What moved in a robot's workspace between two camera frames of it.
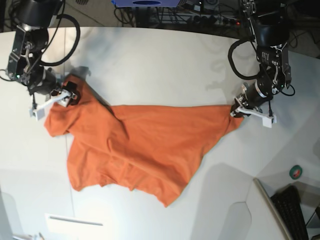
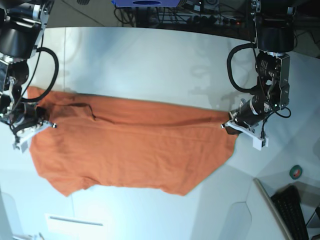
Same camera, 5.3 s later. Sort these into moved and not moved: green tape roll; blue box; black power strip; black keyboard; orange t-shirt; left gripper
Moved: left gripper; orange t-shirt
Not moved: black power strip; blue box; black keyboard; green tape roll
